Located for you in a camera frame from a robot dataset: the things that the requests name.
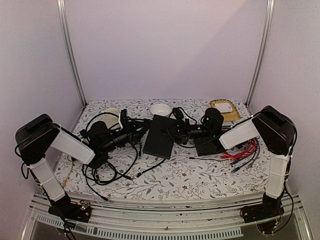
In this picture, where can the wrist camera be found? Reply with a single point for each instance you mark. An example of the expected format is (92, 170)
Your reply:
(123, 118)
(178, 113)

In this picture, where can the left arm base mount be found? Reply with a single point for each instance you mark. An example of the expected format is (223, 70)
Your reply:
(65, 209)

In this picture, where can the cream ceramic mug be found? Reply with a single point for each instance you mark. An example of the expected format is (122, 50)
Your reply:
(112, 118)

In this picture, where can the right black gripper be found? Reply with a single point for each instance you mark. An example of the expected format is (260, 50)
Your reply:
(183, 132)

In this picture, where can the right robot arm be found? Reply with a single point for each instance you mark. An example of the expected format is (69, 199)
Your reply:
(277, 131)

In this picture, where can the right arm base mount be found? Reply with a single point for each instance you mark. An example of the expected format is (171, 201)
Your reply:
(269, 208)

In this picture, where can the white ceramic bowl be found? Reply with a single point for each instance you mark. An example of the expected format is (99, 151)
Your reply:
(160, 109)

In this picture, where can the black network switch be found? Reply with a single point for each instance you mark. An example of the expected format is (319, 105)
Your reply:
(205, 148)
(158, 143)

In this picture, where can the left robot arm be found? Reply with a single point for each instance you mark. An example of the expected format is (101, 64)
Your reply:
(34, 139)

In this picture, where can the white small box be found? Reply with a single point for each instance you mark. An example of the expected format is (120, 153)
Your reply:
(223, 107)

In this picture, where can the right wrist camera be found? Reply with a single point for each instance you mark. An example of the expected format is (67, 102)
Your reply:
(178, 113)

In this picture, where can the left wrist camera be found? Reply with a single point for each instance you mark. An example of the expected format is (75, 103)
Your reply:
(123, 118)

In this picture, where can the front aluminium rail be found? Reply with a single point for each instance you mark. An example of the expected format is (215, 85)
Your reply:
(128, 219)

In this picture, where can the woven bamboo tray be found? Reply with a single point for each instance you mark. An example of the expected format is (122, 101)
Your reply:
(228, 117)

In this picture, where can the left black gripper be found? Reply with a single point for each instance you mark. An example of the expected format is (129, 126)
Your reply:
(134, 135)

